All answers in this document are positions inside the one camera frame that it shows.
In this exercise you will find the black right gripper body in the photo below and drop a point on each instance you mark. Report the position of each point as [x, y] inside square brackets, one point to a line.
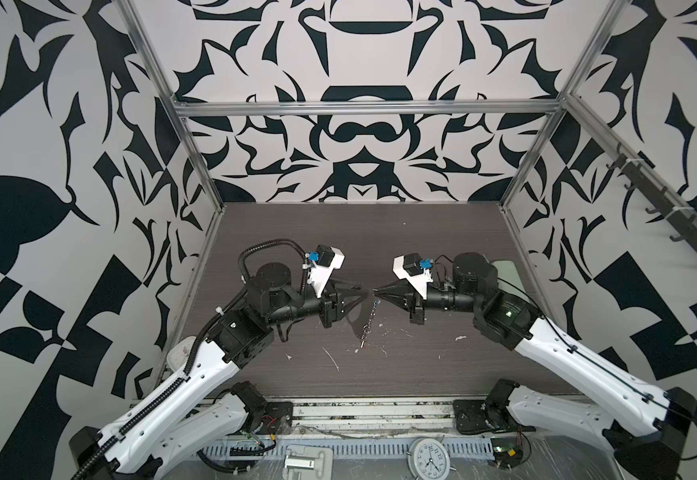
[421, 307]

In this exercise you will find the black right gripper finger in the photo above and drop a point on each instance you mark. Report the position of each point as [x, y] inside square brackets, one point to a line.
[397, 288]
[399, 301]

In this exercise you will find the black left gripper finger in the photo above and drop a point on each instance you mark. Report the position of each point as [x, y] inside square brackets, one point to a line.
[352, 289]
[354, 310]

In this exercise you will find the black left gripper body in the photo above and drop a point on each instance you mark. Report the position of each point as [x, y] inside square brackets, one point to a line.
[325, 307]

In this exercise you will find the perforated metal crescent plate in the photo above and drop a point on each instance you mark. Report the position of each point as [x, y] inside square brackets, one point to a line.
[357, 328]

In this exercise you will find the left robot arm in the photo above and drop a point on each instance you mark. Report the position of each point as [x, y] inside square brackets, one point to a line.
[283, 285]

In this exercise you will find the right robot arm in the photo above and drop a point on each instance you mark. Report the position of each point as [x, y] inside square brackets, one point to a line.
[644, 427]

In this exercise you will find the mint green glasses case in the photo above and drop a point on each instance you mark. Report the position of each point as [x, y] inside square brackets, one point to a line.
[509, 279]

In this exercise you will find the white table clock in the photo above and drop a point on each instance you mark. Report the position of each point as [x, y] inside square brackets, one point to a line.
[429, 459]

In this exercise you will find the white plastic hinge block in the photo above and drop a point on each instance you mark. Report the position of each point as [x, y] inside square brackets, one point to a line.
[303, 462]

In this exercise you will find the small green circuit board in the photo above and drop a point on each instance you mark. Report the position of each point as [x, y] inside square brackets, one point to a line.
[511, 452]

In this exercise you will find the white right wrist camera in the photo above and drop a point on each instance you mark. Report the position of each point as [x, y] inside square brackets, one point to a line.
[416, 270]

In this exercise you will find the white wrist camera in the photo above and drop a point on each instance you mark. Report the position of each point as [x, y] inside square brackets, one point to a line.
[321, 263]
[416, 270]

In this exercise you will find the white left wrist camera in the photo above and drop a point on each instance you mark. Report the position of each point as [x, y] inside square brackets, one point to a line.
[321, 263]

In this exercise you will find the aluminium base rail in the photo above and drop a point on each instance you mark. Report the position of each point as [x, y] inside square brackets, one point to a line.
[384, 411]

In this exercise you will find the black wall hook rail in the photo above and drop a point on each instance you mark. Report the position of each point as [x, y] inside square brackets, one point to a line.
[664, 202]

